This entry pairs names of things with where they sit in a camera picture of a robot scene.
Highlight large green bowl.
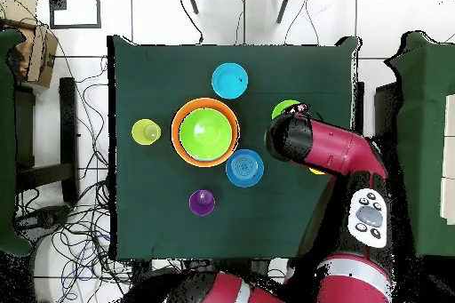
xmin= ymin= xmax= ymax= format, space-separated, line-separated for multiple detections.
xmin=178 ymin=108 xmax=235 ymax=162

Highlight small green bowl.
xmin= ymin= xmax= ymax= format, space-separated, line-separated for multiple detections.
xmin=271 ymin=99 xmax=301 ymax=120

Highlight small cyan bowl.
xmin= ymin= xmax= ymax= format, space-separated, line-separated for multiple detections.
xmin=211 ymin=61 xmax=250 ymax=100

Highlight small ribbed blue bowl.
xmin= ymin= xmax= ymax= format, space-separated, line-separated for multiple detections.
xmin=225 ymin=148 xmax=266 ymax=188

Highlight green cloth covered table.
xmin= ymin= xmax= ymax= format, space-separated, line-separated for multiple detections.
xmin=385 ymin=30 xmax=455 ymax=258
xmin=0 ymin=27 xmax=35 ymax=258

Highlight large orange bowl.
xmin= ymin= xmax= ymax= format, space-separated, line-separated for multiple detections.
xmin=171 ymin=97 xmax=241 ymax=169

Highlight purple cup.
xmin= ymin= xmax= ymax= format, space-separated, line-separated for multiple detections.
xmin=188 ymin=188 xmax=217 ymax=218

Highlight dark green tablecloth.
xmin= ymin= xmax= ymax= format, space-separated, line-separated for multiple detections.
xmin=106 ymin=35 xmax=363 ymax=261

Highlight translucent yellow-green cup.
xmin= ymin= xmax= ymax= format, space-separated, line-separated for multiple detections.
xmin=131 ymin=118 xmax=163 ymax=147

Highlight white box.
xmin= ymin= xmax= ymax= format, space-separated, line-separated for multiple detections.
xmin=439 ymin=93 xmax=455 ymax=226

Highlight black power box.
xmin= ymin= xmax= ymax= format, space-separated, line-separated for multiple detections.
xmin=132 ymin=259 xmax=154 ymax=283

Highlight brown cardboard box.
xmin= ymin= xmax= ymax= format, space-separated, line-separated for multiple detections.
xmin=0 ymin=0 xmax=60 ymax=89

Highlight dark grey base foot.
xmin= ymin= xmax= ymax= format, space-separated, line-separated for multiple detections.
xmin=15 ymin=204 xmax=72 ymax=243

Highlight black camera tripod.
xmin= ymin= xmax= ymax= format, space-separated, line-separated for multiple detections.
xmin=183 ymin=0 xmax=295 ymax=24

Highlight tangle of floor cables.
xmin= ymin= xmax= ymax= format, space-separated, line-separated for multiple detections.
xmin=15 ymin=43 xmax=136 ymax=303

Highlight black square floor frame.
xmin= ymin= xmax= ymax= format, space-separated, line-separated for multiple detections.
xmin=48 ymin=0 xmax=102 ymax=29

